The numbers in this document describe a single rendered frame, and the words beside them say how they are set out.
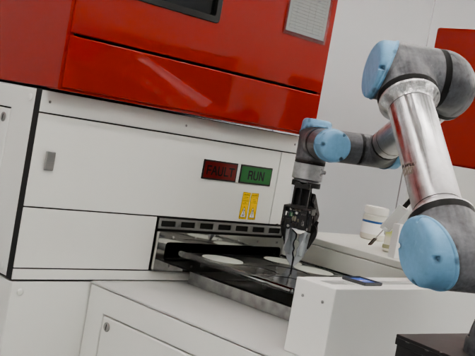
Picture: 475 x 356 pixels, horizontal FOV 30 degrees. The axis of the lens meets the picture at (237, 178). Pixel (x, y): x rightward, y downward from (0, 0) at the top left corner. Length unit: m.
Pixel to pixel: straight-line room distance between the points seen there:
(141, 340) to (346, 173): 3.26
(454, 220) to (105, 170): 0.84
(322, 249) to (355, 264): 0.11
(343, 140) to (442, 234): 0.66
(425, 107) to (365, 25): 3.37
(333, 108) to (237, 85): 2.73
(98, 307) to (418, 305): 0.69
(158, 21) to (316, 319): 0.75
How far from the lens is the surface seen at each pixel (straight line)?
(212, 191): 2.19
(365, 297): 1.67
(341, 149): 2.03
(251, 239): 2.31
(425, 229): 1.43
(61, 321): 2.00
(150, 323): 1.85
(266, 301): 1.98
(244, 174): 2.26
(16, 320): 1.93
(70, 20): 1.83
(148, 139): 2.04
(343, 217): 5.05
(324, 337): 1.61
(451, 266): 1.43
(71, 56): 1.83
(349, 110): 4.95
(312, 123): 2.14
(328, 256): 2.31
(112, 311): 1.95
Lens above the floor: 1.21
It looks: 3 degrees down
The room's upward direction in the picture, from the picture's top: 10 degrees clockwise
